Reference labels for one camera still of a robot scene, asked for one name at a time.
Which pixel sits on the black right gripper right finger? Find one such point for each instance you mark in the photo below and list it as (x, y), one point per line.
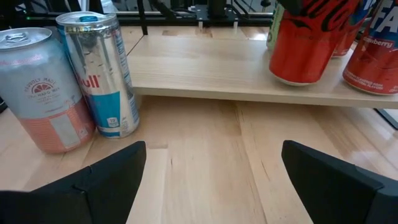
(335, 196)

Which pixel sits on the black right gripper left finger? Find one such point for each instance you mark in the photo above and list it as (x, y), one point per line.
(102, 193)

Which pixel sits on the blue silver Red Bull can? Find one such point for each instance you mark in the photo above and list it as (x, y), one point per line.
(102, 77)

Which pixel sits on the pink grapefruit sparkling water can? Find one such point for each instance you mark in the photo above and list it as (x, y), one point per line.
(40, 93)

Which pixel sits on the red Fanta strawberry can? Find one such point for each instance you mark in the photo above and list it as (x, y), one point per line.
(345, 43)
(373, 62)

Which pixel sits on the red cola can black script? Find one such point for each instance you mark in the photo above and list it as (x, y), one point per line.
(304, 53)

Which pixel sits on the pale green soda can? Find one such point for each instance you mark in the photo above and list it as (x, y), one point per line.
(274, 28)

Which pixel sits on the black table edge rail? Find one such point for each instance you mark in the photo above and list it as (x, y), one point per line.
(174, 20)

